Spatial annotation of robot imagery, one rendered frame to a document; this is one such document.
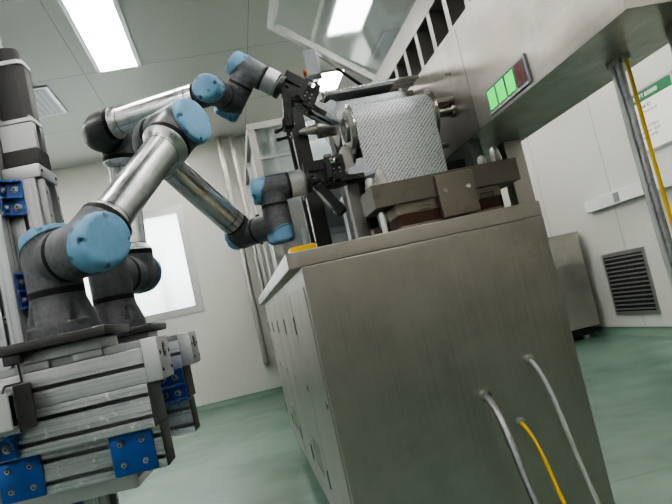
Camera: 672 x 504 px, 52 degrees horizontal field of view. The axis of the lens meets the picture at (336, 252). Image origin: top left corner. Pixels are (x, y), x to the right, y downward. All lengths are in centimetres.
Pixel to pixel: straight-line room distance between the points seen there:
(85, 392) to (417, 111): 119
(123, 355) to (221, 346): 599
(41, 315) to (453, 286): 94
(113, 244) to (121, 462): 45
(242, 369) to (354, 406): 583
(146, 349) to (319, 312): 42
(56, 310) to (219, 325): 598
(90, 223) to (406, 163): 96
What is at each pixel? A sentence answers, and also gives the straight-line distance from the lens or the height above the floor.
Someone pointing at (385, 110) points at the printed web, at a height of 127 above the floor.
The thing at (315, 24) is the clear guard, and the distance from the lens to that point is 292.
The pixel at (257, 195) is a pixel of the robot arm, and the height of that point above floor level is 109.
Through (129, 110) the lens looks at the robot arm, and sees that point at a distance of 206.
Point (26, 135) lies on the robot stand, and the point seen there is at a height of 133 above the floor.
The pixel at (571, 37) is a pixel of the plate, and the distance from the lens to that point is 153.
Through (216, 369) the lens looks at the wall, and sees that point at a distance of 748.
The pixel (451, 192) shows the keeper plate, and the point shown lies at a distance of 180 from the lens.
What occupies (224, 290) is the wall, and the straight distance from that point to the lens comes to 748.
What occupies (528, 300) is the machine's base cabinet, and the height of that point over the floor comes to 66.
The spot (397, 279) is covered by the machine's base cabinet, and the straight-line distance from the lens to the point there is 170.
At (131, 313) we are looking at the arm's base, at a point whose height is 86.
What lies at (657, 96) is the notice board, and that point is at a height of 166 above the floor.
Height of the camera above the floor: 75
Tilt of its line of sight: 4 degrees up
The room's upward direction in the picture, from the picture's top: 13 degrees counter-clockwise
